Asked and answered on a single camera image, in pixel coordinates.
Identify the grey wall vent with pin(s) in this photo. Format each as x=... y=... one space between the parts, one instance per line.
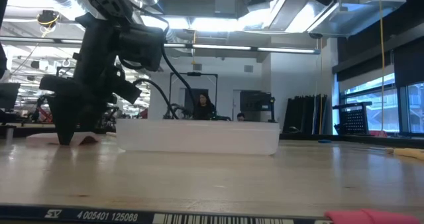
x=197 y=67
x=248 y=68

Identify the black pencil with barcode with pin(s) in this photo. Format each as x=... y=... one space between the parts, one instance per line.
x=99 y=214

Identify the black folded curtain panels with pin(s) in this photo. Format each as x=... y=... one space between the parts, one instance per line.
x=301 y=114

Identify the black aluminium table frame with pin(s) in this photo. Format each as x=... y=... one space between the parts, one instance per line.
x=364 y=138

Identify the pink soft object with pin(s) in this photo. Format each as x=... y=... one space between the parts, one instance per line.
x=371 y=217

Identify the black background robot arm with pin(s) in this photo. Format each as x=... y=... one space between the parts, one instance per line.
x=180 y=109

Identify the clear plastic pencil box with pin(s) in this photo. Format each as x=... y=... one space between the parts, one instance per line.
x=198 y=138

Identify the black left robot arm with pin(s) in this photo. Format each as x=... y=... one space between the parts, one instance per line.
x=139 y=48

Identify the black ceiling dome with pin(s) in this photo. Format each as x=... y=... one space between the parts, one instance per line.
x=316 y=35

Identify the small grey post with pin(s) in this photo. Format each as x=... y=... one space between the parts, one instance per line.
x=10 y=133

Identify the black perforated cart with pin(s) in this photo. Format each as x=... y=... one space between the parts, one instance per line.
x=352 y=119

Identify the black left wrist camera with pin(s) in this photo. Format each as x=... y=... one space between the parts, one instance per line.
x=127 y=89

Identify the black equipment on stand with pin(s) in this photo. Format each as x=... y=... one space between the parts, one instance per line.
x=255 y=101

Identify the yellow green crayon box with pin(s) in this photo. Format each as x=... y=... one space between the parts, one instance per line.
x=39 y=139

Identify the person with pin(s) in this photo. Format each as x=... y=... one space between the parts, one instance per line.
x=203 y=108
x=240 y=117

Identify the black monitor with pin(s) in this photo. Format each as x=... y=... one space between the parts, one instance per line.
x=8 y=96

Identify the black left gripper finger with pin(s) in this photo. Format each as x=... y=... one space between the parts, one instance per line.
x=66 y=121
x=94 y=118

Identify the grey ceiling box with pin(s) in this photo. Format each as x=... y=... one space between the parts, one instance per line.
x=225 y=3

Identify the small blue eraser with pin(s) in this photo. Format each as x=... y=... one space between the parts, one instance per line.
x=324 y=141

